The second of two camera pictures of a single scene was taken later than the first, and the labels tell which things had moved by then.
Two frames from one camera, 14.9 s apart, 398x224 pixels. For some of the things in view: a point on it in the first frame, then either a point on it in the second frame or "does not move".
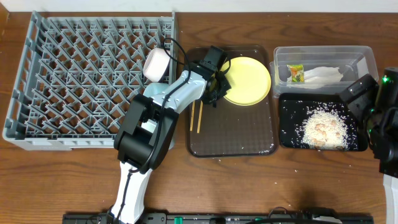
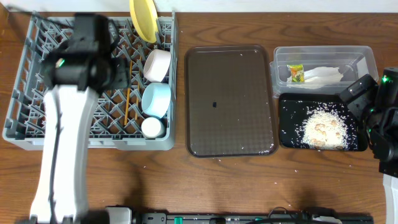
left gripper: (219, 86) → (121, 76)
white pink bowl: (156, 61) does not move
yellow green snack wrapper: (297, 72) does not move
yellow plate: (249, 80) → (144, 17)
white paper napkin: (319, 76) does not move
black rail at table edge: (228, 218) does not move
